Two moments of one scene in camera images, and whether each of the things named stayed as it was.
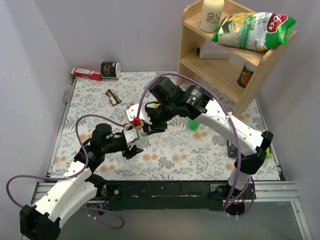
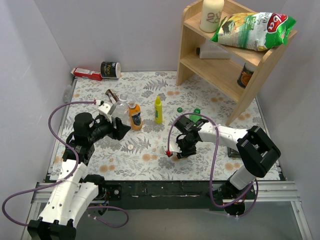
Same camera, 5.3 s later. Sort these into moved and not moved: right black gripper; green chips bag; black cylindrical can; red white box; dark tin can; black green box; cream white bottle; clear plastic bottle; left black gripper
Moved: clear plastic bottle; right black gripper; left black gripper
Not moved: black cylindrical can; black green box; dark tin can; red white box; green chips bag; cream white bottle
